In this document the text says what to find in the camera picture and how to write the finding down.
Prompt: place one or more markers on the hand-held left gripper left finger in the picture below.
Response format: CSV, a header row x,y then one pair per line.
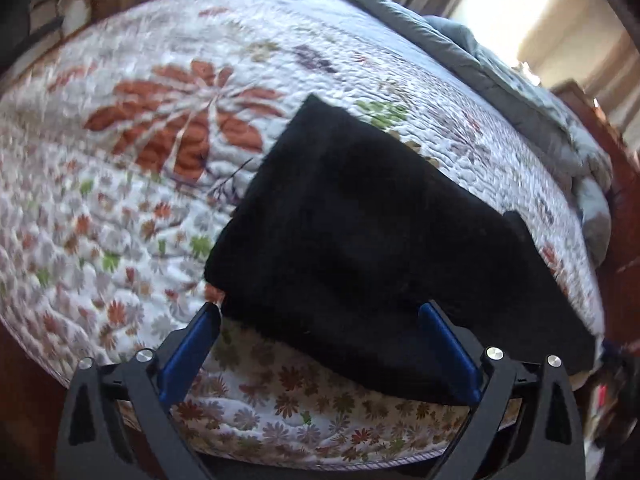
x,y
192,347

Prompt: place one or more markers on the black pants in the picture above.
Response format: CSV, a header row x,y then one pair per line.
x,y
360,220

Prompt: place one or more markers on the dark wooden bed frame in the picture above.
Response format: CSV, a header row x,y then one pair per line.
x,y
620,170

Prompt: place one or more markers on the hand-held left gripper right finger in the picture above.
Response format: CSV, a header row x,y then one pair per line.
x,y
447,347

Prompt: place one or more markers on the grey-blue comforter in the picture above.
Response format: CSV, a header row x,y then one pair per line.
x,y
500,85

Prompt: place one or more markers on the floral quilted bedspread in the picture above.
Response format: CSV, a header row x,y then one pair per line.
x,y
150,200

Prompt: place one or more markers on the dark bookshelf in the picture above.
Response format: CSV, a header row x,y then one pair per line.
x,y
35,15

